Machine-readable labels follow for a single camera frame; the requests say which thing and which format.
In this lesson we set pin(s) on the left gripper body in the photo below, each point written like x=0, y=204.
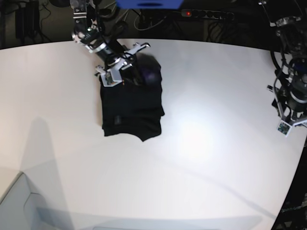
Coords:
x=291, y=103

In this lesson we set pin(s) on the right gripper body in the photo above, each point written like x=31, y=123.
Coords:
x=112, y=59

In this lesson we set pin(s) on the black graphic t-shirt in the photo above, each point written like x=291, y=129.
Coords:
x=134, y=106

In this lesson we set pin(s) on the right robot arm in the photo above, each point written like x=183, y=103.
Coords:
x=90, y=32

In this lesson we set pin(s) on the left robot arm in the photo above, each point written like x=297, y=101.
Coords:
x=290, y=25

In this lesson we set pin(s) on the blue box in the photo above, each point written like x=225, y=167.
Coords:
x=149, y=4

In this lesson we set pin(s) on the black power strip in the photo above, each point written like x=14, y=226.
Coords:
x=206, y=14

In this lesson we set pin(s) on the black box on floor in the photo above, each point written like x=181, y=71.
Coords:
x=27, y=21

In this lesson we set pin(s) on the white tray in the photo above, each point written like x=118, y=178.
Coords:
x=19, y=206

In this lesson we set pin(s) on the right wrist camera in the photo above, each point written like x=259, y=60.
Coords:
x=110, y=79

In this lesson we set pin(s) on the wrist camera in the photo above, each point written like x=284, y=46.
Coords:
x=110, y=79
x=284, y=128

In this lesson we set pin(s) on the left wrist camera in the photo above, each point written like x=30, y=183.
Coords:
x=284, y=128

